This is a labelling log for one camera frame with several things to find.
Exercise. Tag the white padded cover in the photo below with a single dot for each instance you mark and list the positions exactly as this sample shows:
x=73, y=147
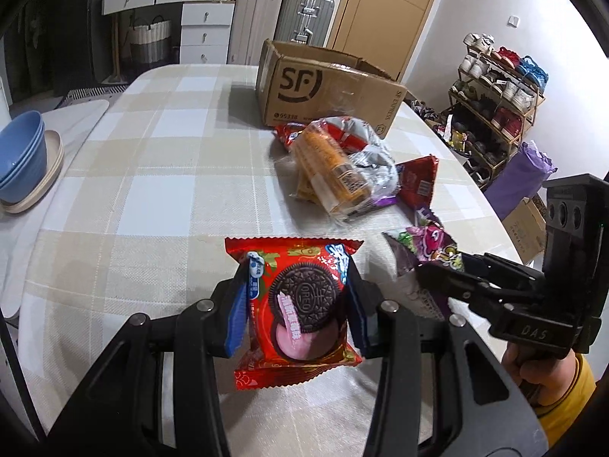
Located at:
x=76, y=116

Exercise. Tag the clear orange cracker packet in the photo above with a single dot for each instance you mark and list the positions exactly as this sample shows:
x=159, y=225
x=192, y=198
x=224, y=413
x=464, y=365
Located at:
x=328, y=166

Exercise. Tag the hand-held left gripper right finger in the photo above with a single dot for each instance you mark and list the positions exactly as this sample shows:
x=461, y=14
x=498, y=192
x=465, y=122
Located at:
x=358, y=314

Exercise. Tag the dark purple snack packet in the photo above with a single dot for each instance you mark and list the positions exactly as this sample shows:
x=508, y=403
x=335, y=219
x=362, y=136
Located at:
x=427, y=216

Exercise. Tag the purple bag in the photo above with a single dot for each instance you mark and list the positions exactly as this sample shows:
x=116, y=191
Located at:
x=516, y=181

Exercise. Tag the small cardboard carton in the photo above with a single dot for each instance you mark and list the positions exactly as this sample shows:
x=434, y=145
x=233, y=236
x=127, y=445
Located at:
x=523, y=233

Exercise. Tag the brown cardboard box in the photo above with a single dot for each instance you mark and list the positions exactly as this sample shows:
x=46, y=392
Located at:
x=304, y=85

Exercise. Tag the red cookie packet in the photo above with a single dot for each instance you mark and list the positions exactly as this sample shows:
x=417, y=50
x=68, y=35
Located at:
x=304, y=295

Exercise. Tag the white light switch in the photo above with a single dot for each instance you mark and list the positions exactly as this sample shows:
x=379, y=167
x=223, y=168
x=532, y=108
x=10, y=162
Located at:
x=514, y=20

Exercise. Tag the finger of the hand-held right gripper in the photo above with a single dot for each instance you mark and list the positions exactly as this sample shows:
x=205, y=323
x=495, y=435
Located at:
x=504, y=266
x=452, y=285

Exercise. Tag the wooden shoe rack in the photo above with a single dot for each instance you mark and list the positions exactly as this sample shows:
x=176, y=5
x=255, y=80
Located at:
x=536, y=104

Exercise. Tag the person's right hand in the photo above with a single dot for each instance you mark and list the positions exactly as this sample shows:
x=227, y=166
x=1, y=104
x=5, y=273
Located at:
x=547, y=376

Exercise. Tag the white drawer cabinet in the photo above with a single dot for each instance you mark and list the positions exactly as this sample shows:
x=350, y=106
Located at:
x=204, y=33

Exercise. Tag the white appliance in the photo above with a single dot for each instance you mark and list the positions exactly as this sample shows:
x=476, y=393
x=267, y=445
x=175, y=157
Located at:
x=4, y=100

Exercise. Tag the striped rug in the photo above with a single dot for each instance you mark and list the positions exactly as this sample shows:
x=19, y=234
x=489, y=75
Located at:
x=90, y=93

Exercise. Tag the pile of dark shoes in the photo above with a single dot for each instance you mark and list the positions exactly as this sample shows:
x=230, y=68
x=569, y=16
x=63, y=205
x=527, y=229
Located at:
x=428, y=114

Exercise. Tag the silver suitcase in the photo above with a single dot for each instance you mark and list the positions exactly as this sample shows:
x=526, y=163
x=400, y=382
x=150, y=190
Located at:
x=304, y=14

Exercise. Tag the cream suitcase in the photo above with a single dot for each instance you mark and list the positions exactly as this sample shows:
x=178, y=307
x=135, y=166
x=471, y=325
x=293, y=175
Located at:
x=252, y=24

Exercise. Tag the yellow snack packets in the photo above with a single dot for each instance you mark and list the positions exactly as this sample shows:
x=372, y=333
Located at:
x=456, y=140

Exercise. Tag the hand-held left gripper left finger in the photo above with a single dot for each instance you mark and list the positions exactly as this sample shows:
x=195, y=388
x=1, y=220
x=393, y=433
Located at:
x=236, y=309

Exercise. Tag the small purple wrapper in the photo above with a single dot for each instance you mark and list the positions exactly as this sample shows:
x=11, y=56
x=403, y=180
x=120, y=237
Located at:
x=384, y=200

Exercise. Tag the person's right forearm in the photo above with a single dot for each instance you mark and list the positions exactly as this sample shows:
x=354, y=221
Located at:
x=571, y=409

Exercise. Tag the grey white woven basket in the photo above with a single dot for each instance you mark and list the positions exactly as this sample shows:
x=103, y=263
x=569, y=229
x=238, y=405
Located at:
x=150, y=43

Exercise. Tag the purple candy packet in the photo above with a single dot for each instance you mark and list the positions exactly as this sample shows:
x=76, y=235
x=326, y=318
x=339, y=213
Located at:
x=428, y=243

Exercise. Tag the silver snack packet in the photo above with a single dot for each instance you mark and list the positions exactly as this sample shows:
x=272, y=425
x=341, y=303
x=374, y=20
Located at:
x=376, y=166

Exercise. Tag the beige plate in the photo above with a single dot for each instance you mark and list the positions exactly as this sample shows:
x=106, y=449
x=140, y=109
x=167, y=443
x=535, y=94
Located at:
x=54, y=162

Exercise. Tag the wooden door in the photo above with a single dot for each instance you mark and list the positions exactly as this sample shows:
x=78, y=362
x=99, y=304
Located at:
x=385, y=14

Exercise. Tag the dark red snack packet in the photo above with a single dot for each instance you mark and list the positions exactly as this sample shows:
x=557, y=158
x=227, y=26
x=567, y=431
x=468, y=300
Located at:
x=418, y=178

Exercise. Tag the blue plastic bowl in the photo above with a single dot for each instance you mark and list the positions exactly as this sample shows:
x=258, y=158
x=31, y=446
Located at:
x=24, y=147
x=19, y=195

